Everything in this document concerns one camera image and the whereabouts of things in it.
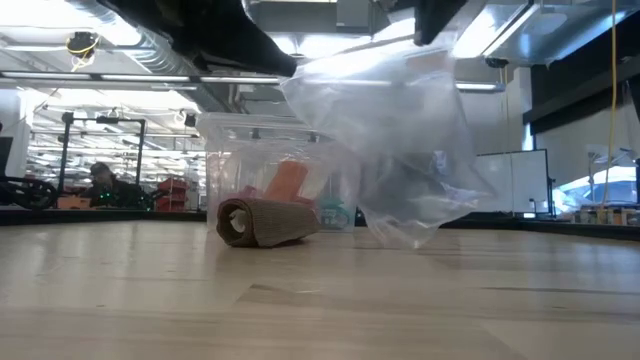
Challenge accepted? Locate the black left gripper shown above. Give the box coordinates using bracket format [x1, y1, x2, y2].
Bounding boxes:
[97, 0, 299, 79]

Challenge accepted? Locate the clear plastic zip bag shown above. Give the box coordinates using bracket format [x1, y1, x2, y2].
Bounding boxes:
[279, 39, 496, 250]

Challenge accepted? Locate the brown elastic bandage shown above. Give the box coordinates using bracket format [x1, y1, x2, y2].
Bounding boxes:
[215, 197, 321, 249]

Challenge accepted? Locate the orange bandage roll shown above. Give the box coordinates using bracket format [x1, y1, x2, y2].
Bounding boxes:
[263, 160, 310, 204]

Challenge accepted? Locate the teal bandage roll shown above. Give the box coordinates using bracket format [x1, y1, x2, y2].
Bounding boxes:
[319, 197, 351, 231]

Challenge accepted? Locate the clear plastic storage container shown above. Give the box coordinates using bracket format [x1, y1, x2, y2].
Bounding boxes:
[195, 112, 366, 234]

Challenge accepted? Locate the long ceiling light bar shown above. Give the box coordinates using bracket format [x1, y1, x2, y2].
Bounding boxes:
[0, 71, 506, 94]

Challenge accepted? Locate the red storage bin rack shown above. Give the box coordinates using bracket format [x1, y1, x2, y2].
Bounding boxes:
[156, 177, 190, 212]

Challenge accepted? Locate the black ceiling-mounted device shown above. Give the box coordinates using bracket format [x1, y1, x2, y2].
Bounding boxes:
[66, 31, 100, 72]

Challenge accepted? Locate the white board on stand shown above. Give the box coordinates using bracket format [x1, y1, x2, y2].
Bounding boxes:
[472, 149, 552, 217]

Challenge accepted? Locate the person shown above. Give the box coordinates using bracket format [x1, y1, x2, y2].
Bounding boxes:
[79, 161, 147, 210]

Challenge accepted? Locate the orange box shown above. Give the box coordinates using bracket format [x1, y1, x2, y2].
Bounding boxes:
[58, 194, 94, 210]

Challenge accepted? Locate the black monitor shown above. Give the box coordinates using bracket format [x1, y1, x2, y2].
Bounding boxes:
[0, 135, 15, 177]

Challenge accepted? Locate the yellow hanging cable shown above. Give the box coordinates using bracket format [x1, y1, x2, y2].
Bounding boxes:
[597, 0, 620, 211]

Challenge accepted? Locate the black background gantry frame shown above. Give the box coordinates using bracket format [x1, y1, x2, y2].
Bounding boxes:
[58, 112, 147, 195]

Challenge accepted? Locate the black metal rail frame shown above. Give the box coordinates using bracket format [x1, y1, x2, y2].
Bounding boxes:
[0, 207, 640, 242]

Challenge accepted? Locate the black cable loop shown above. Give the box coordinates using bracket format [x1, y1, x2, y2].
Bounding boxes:
[0, 174, 60, 210]

